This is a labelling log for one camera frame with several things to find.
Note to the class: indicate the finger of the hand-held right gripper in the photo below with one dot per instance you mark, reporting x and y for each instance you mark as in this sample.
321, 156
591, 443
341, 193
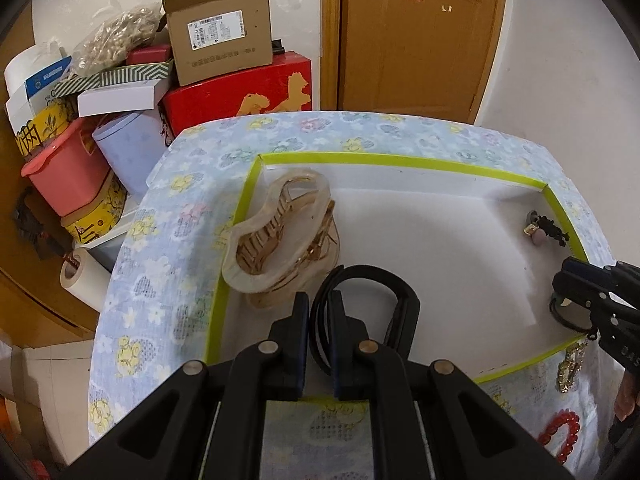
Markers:
575, 296
575, 271

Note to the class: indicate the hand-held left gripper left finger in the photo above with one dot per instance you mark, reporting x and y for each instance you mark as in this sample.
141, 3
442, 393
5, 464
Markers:
301, 355

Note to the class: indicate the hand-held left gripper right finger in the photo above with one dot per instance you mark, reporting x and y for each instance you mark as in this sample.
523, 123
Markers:
336, 360

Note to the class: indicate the gold rhinestone hair clip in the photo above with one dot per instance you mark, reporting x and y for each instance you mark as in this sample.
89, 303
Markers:
570, 370

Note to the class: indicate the white tray with yellow-green rim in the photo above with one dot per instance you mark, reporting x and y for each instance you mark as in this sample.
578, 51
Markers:
425, 240

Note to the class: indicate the person's right hand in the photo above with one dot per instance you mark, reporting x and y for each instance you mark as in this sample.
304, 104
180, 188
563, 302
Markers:
627, 400

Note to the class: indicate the beige hair claw clip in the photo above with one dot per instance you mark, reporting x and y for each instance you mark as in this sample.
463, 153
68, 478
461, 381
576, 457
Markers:
300, 182

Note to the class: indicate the blue floral tablecloth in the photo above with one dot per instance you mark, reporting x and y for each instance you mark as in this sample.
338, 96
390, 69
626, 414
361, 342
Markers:
200, 160

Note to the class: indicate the white storage box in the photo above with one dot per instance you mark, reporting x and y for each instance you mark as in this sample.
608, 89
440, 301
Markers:
107, 250

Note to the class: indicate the yellow round tin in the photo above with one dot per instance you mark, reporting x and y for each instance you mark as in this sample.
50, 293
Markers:
95, 220

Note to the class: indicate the lavender plastic bin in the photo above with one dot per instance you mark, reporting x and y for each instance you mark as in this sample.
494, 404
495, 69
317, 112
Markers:
130, 155

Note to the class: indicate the red gift box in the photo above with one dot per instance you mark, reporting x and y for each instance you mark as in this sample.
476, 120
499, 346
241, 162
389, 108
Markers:
225, 100

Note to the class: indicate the wooden door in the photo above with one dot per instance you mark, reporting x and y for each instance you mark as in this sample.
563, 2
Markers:
415, 35

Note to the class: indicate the pink plastic bin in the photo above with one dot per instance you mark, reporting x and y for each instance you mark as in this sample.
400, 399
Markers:
70, 175

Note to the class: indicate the dark brown bag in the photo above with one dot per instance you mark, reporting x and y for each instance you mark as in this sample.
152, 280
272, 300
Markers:
35, 230

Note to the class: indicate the brown cardboard box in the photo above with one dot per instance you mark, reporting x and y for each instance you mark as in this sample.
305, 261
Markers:
220, 60

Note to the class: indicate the small black object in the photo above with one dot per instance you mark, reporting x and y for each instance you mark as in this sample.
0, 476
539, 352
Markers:
278, 47

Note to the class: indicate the flat white box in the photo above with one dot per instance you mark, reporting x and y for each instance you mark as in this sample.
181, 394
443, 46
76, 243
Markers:
120, 97

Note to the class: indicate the green striped box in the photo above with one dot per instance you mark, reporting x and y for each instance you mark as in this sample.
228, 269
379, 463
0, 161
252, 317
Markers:
135, 72

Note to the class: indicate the dark red box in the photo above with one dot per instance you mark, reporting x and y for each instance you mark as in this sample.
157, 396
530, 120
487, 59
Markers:
147, 55

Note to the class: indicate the yellow flower print box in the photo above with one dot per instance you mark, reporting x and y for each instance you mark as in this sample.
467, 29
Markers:
45, 122

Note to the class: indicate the clear bag of nuts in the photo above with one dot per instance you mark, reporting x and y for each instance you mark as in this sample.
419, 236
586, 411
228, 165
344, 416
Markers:
115, 40

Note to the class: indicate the white and blue box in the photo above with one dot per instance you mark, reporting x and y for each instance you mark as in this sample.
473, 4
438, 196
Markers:
47, 75

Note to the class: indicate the wooden door frame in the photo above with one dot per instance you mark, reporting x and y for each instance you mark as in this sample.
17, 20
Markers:
330, 35

